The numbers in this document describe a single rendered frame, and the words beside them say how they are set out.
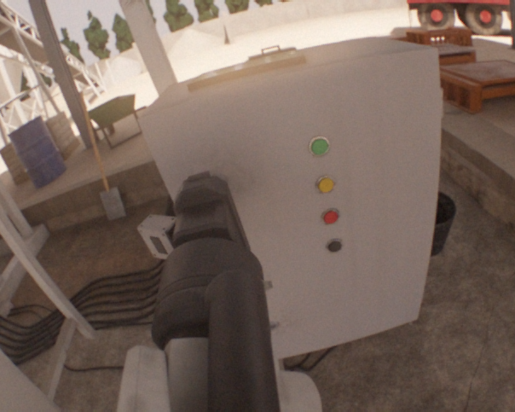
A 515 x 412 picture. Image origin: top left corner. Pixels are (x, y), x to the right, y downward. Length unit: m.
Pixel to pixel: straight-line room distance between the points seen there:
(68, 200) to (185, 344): 3.41
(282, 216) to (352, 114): 0.17
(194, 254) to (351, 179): 0.28
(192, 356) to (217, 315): 0.03
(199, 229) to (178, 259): 0.04
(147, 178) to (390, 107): 2.81
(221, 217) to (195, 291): 0.08
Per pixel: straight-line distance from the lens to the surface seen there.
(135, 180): 3.13
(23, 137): 4.47
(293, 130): 0.39
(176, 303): 0.21
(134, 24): 1.02
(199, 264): 0.22
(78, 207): 3.56
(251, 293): 0.18
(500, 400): 1.50
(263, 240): 0.47
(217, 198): 0.29
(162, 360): 0.18
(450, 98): 3.19
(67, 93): 5.16
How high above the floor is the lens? 1.32
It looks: 33 degrees down
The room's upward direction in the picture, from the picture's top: 17 degrees counter-clockwise
